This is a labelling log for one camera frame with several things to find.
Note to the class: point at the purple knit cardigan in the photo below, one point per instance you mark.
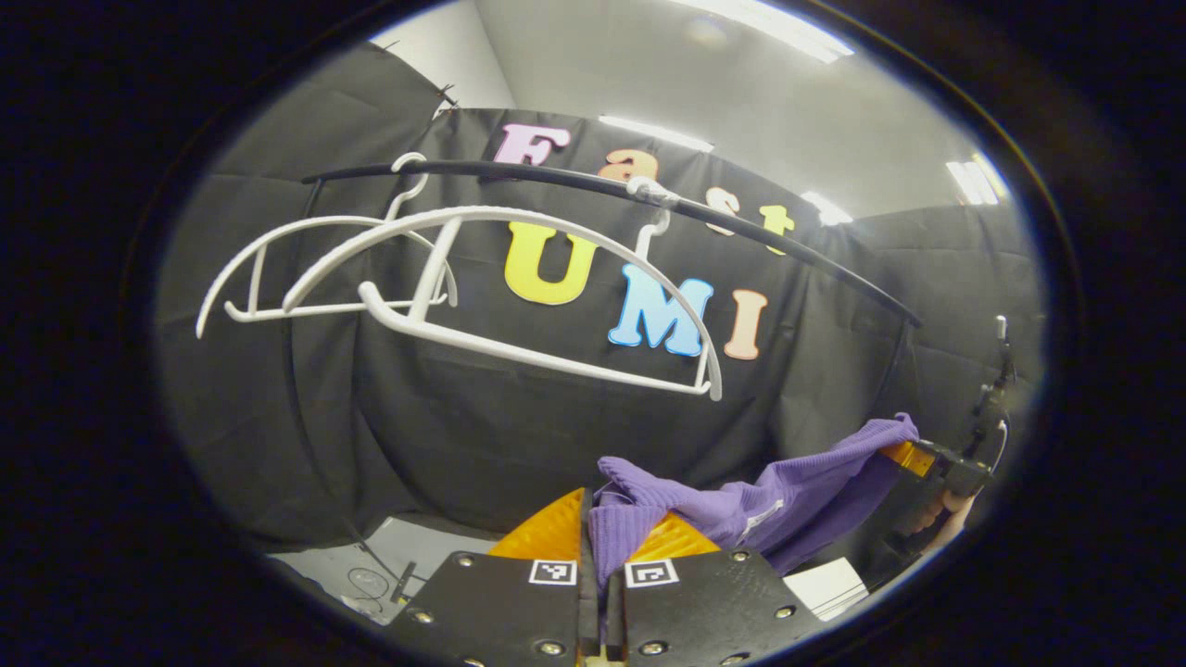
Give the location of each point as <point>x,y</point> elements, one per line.
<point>797,500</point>

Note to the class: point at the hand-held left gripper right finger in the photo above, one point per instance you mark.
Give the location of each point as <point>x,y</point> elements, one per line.
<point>713,611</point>

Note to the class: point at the black backdrop cloth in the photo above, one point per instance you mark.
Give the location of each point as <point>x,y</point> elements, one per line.
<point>510,435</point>

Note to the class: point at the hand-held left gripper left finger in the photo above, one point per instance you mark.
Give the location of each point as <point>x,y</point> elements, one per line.
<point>500,616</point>

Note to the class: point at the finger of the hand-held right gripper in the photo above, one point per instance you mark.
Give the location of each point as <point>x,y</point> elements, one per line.
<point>906,457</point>

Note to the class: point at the black clothes rack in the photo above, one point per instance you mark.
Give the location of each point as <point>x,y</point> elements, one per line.
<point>556,176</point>

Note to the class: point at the large ceiling light panel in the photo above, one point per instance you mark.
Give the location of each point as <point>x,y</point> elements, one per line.
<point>769,23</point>

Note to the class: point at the white plastic hanger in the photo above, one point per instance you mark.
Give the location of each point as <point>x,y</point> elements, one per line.
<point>519,214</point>
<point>324,308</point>

